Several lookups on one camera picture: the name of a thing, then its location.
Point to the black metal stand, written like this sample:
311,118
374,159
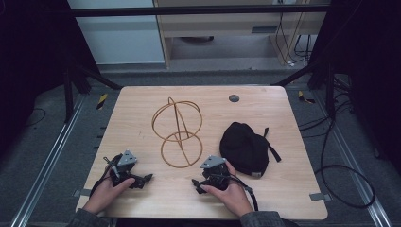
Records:
67,94
330,91

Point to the person's right hand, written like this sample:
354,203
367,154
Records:
233,198

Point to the aluminium floor rail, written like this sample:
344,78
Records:
356,164
47,164

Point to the white cabinet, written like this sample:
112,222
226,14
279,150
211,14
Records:
119,41

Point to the grey table grommet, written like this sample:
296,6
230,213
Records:
234,98

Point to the yellow black striped tape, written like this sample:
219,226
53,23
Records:
304,97
101,101

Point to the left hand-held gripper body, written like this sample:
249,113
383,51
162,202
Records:
127,158

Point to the black horizontal frame bar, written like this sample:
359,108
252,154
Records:
189,11

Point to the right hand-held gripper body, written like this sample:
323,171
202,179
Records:
213,161

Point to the person's left hand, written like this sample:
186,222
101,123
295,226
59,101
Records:
104,195

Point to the black cap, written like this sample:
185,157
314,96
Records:
242,148

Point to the black curtain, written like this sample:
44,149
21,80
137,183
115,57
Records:
372,63
28,63

